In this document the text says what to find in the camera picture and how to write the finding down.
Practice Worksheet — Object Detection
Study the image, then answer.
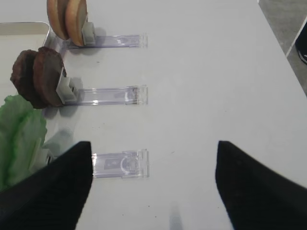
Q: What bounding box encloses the white metal tray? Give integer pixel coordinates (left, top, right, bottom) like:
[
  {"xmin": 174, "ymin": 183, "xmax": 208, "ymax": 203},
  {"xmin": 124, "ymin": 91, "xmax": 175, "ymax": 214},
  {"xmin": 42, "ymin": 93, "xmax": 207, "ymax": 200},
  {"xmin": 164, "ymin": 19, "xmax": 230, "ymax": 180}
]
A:
[{"xmin": 0, "ymin": 22, "xmax": 51, "ymax": 46}]

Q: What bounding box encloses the top bun slice inner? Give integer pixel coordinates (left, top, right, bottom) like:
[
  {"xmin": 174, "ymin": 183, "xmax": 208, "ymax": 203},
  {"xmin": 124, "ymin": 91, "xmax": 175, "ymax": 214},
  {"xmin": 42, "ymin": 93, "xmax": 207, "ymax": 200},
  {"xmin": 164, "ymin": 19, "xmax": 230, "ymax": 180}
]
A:
[{"xmin": 47, "ymin": 0, "xmax": 69, "ymax": 40}]

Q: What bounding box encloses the clear bun holder rail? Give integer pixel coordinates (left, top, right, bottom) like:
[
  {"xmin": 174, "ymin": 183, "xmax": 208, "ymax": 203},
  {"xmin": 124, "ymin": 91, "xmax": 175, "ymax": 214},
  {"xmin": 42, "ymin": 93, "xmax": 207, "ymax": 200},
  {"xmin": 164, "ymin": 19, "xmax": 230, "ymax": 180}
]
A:
[{"xmin": 44, "ymin": 22, "xmax": 148, "ymax": 49}]

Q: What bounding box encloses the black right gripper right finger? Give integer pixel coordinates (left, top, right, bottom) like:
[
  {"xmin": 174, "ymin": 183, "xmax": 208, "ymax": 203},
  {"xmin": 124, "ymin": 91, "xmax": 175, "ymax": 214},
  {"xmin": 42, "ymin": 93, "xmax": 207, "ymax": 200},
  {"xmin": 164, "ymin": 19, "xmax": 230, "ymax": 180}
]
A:
[{"xmin": 215, "ymin": 141, "xmax": 307, "ymax": 230}]

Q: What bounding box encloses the clear lettuce holder rail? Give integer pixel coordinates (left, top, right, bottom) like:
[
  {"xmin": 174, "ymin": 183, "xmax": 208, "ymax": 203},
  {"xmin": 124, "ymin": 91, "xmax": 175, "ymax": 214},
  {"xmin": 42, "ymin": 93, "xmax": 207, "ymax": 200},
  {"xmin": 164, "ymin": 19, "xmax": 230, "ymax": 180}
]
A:
[{"xmin": 42, "ymin": 143, "xmax": 150, "ymax": 180}]

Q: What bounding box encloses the dark shoe on floor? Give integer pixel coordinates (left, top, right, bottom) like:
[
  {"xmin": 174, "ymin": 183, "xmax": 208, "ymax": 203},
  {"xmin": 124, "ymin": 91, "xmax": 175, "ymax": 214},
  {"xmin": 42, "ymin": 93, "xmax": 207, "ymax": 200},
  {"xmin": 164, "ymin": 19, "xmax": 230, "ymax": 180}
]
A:
[{"xmin": 295, "ymin": 24, "xmax": 307, "ymax": 64}]

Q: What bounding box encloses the green lettuce leaf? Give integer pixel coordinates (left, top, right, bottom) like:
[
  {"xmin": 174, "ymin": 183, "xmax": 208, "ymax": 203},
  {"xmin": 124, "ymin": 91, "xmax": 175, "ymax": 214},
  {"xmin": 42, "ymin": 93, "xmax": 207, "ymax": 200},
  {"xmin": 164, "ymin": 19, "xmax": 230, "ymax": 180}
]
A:
[{"xmin": 0, "ymin": 95, "xmax": 47, "ymax": 191}]

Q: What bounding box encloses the clear patty holder rail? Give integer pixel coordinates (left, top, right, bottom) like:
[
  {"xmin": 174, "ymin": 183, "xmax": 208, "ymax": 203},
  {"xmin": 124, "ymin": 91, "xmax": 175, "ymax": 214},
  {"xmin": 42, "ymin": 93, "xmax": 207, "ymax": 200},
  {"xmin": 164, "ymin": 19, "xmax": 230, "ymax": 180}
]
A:
[{"xmin": 56, "ymin": 69, "xmax": 148, "ymax": 106}]

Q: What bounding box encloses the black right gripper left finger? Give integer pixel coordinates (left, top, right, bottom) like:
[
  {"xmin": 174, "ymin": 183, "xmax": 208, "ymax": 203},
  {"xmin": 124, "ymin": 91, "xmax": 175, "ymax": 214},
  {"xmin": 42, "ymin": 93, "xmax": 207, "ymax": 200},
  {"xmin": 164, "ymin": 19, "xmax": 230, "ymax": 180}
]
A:
[{"xmin": 0, "ymin": 141, "xmax": 93, "ymax": 230}]

